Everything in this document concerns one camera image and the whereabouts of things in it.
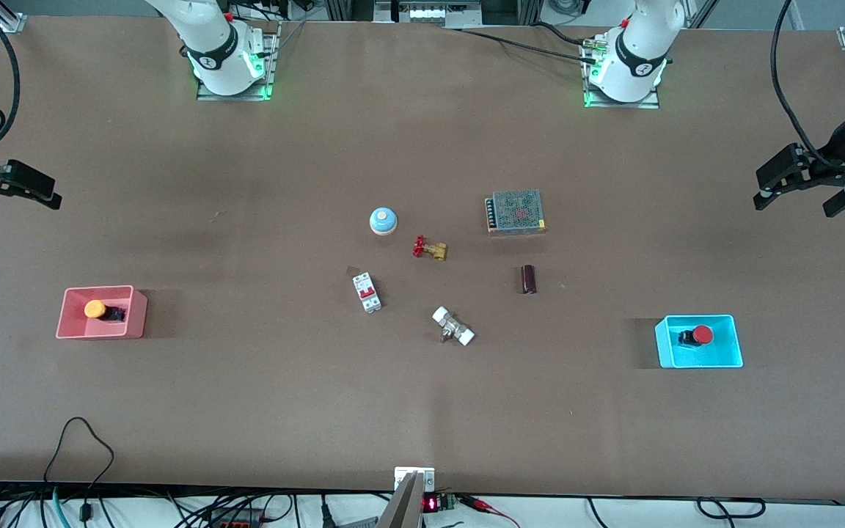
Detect yellow push button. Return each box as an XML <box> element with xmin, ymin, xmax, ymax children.
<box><xmin>84</xmin><ymin>300</ymin><xmax>127</xmax><ymax>324</ymax></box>

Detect pink plastic box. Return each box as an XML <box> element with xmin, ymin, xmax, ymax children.
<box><xmin>56</xmin><ymin>285</ymin><xmax>149</xmax><ymax>340</ymax></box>

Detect cyan plastic box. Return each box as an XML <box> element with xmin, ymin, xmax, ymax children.
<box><xmin>654</xmin><ymin>315</ymin><xmax>745</xmax><ymax>369</ymax></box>

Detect metal mesh power supply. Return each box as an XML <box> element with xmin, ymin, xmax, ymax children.
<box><xmin>485</xmin><ymin>189</ymin><xmax>547</xmax><ymax>236</ymax></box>

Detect white red circuit breaker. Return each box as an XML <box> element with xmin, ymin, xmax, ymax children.
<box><xmin>352</xmin><ymin>272</ymin><xmax>384</xmax><ymax>314</ymax></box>

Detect blue white dome button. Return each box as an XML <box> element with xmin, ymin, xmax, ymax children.
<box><xmin>369</xmin><ymin>207</ymin><xmax>400</xmax><ymax>236</ymax></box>

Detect silver valve white ends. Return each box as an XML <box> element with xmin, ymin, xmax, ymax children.
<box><xmin>431</xmin><ymin>306</ymin><xmax>476</xmax><ymax>347</ymax></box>

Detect black orange power strip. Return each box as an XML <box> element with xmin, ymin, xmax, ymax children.
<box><xmin>201</xmin><ymin>512</ymin><xmax>265</xmax><ymax>528</ymax></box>

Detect black looped table cable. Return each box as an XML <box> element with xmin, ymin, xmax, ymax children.
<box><xmin>43</xmin><ymin>417</ymin><xmax>116</xmax><ymax>528</ymax></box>

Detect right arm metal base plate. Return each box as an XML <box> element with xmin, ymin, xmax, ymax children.
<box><xmin>196</xmin><ymin>21</ymin><xmax>281</xmax><ymax>102</ymax></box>

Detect thick black base cable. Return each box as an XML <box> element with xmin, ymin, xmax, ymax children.
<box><xmin>441</xmin><ymin>26</ymin><xmax>601</xmax><ymax>64</ymax></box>

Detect teal cable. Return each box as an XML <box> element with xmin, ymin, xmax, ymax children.
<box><xmin>51</xmin><ymin>487</ymin><xmax>73</xmax><ymax>528</ymax></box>

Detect black coiled floor cable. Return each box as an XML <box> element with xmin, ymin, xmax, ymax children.
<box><xmin>697</xmin><ymin>496</ymin><xmax>767</xmax><ymax>521</ymax></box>

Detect brass valve red handle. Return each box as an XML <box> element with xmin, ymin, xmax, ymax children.
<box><xmin>412</xmin><ymin>235</ymin><xmax>449</xmax><ymax>262</ymax></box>

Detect red clip lead wire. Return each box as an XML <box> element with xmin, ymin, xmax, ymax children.
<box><xmin>458</xmin><ymin>494</ymin><xmax>523</xmax><ymax>528</ymax></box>

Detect white table edge bracket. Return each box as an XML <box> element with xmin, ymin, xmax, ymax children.
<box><xmin>394</xmin><ymin>466</ymin><xmax>436</xmax><ymax>493</ymax></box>

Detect grey aluminium camera bar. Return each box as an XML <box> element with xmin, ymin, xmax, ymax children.
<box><xmin>377</xmin><ymin>471</ymin><xmax>425</xmax><ymax>528</ymax></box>

